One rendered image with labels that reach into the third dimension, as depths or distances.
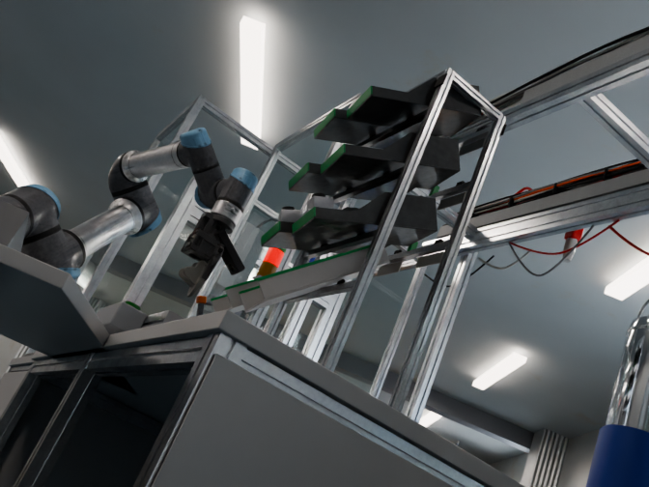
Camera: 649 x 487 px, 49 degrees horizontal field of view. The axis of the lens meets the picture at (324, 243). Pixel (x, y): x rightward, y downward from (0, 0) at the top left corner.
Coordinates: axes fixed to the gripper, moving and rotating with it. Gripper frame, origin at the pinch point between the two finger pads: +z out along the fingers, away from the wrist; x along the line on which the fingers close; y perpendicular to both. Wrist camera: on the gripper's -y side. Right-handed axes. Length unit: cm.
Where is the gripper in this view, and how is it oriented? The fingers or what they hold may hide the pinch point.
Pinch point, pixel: (193, 293)
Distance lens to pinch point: 178.6
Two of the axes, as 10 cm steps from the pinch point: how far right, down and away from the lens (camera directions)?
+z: -3.8, 8.4, -4.0
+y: -7.7, -5.2, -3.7
